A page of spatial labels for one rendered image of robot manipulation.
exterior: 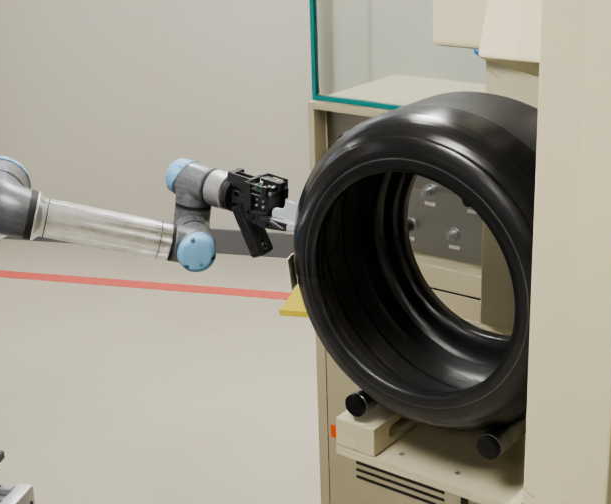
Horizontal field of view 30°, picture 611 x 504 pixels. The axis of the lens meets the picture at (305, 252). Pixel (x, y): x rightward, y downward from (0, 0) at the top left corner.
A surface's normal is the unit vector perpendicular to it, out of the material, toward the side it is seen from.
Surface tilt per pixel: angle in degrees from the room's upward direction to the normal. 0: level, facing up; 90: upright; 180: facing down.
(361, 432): 90
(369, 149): 80
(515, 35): 72
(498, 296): 90
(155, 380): 0
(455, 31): 90
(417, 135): 42
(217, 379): 0
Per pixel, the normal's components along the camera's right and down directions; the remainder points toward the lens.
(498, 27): -0.58, -0.02
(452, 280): -0.61, 0.29
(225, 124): -0.27, 0.33
